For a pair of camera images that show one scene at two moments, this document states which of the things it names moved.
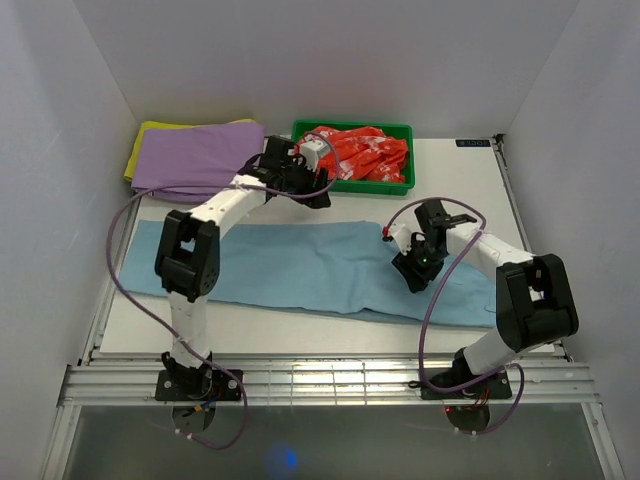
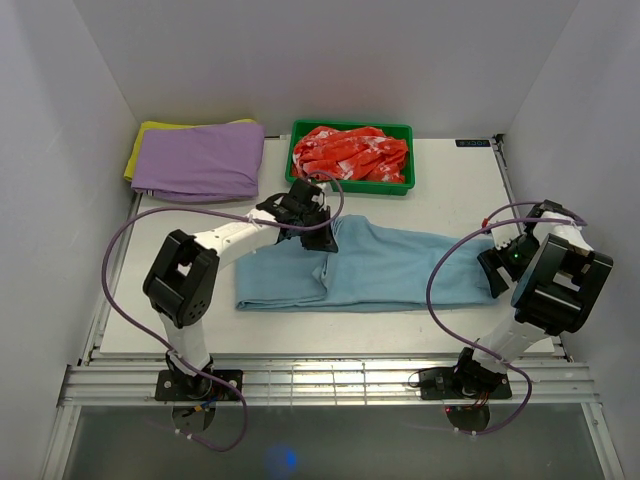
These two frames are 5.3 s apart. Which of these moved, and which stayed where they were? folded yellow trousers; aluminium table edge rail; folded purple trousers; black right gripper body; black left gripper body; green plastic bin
Moved: black right gripper body; black left gripper body
Stayed: folded purple trousers; folded yellow trousers; green plastic bin; aluminium table edge rail
